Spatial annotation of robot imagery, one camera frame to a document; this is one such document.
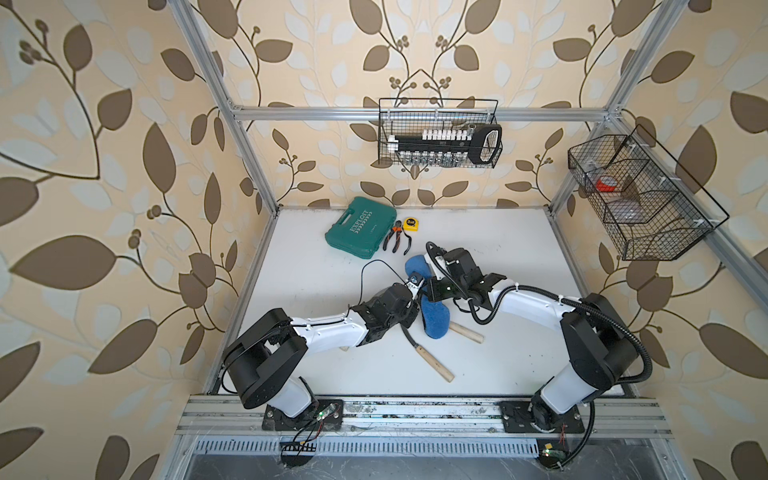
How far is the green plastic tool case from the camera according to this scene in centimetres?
107

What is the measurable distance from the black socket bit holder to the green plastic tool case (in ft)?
1.00

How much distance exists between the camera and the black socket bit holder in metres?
0.83
